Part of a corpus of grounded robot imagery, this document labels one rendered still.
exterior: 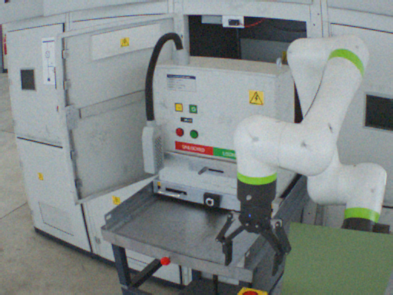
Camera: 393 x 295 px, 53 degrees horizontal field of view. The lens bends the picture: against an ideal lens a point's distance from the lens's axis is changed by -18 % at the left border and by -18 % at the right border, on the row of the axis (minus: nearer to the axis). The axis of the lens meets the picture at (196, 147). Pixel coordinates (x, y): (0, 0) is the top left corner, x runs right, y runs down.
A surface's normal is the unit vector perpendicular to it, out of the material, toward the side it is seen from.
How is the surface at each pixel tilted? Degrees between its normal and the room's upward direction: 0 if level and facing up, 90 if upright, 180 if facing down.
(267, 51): 90
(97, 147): 90
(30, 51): 90
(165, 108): 90
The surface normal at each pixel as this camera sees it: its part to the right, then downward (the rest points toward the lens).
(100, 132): 0.67, 0.25
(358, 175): -0.59, -0.47
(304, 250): -0.44, 0.34
